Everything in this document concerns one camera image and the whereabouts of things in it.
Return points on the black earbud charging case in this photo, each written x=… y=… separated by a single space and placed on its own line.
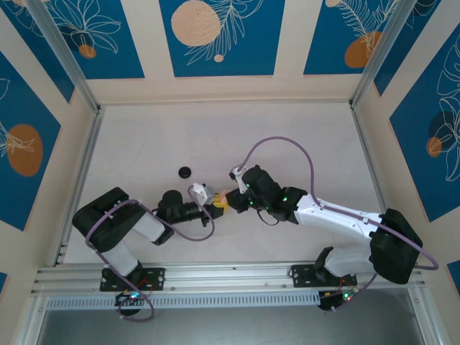
x=185 y=172

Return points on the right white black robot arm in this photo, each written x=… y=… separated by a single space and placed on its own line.
x=330 y=219

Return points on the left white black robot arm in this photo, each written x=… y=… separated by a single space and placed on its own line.
x=147 y=226

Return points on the grey metal sheet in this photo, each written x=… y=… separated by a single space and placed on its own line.
x=230 y=328

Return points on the aluminium cross rail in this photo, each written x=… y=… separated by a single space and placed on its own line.
x=230 y=276

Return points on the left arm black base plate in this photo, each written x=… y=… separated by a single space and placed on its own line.
x=160 y=282

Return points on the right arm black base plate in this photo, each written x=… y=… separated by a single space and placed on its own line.
x=302 y=276

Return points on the aluminium corner post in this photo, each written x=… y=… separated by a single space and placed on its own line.
x=380 y=54
x=66 y=54

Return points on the aluminium frame profile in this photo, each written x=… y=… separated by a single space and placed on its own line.
x=422 y=316
x=30 y=330

